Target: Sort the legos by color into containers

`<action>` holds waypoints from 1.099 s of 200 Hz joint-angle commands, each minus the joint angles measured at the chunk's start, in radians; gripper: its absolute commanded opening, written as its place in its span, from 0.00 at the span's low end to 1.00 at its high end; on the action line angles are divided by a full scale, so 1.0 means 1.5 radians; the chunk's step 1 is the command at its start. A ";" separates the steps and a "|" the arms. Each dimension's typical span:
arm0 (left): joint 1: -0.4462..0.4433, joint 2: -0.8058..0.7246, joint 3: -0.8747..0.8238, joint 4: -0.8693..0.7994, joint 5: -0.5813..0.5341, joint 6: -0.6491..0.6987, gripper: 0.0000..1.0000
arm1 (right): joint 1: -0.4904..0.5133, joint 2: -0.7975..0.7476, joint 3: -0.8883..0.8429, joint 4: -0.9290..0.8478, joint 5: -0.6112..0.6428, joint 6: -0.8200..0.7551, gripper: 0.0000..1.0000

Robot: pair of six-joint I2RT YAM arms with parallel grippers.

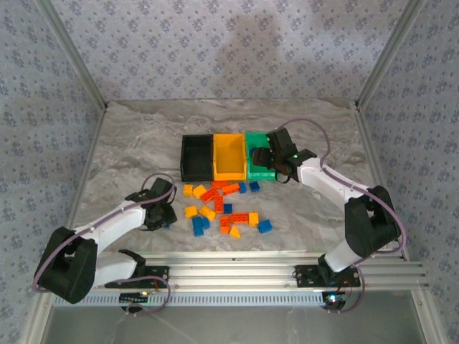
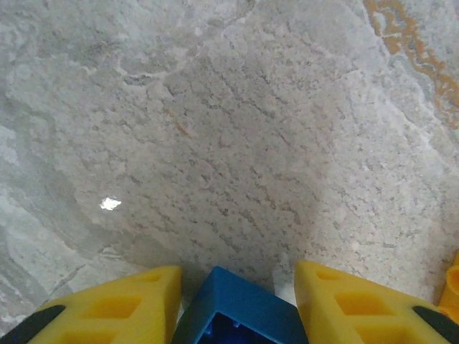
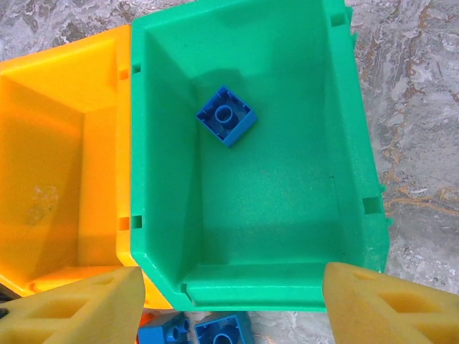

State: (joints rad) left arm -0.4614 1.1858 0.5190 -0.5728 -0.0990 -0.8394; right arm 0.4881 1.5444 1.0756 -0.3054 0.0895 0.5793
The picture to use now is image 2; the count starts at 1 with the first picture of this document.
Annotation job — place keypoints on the yellow lego brick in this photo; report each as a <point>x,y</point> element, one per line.
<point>450,286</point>

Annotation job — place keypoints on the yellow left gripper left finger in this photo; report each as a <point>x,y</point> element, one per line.
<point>118,315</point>

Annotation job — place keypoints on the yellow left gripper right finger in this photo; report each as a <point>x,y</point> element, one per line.
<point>358,315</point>

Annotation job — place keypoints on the blue lego brick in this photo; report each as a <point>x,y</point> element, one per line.
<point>244,297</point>

